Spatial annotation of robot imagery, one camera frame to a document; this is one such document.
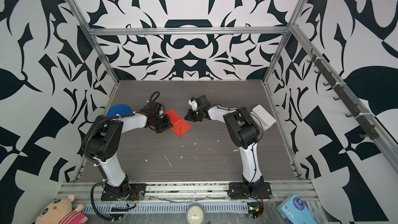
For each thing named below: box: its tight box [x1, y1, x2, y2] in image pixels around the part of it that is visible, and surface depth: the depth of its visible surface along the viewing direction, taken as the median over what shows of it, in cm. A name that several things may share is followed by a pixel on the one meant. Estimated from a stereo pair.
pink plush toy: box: [35, 194, 88, 224], surface depth 65 cm
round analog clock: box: [185, 202, 206, 224], surface depth 67 cm
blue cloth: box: [105, 104, 133, 117], surface depth 107 cm
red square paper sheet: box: [165, 109, 192, 138], surface depth 98 cm
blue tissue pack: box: [276, 194, 319, 224], surface depth 67 cm
